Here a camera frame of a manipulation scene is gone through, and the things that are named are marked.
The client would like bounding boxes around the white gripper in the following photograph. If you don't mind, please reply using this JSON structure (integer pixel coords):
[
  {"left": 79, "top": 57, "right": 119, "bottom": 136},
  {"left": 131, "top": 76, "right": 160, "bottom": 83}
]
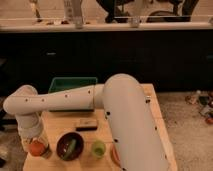
[{"left": 21, "top": 130, "right": 49, "bottom": 152}]

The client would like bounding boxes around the red apple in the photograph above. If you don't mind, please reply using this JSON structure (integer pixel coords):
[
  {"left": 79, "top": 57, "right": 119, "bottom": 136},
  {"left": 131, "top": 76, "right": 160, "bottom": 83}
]
[{"left": 29, "top": 141, "right": 45, "bottom": 156}]

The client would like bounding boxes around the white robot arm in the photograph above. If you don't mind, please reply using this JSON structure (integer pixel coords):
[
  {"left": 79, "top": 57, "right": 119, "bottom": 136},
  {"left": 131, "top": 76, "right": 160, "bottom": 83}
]
[{"left": 3, "top": 74, "right": 169, "bottom": 171}]

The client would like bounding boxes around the small green cup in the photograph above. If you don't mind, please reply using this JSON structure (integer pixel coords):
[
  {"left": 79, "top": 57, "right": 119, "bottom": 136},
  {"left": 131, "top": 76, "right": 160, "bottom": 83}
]
[{"left": 91, "top": 140, "right": 106, "bottom": 158}]

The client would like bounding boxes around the dark brown bowl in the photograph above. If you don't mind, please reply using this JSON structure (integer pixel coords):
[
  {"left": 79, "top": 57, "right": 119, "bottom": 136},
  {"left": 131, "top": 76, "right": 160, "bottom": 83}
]
[{"left": 56, "top": 132, "right": 84, "bottom": 161}]

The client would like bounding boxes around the green cucumber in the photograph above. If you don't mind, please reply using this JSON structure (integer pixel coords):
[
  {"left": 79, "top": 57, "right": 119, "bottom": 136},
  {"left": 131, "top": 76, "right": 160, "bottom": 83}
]
[{"left": 63, "top": 139, "right": 77, "bottom": 160}]

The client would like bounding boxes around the green plastic bin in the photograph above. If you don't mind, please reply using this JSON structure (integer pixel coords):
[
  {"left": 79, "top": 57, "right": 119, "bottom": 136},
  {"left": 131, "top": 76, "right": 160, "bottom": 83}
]
[{"left": 48, "top": 76, "right": 99, "bottom": 112}]

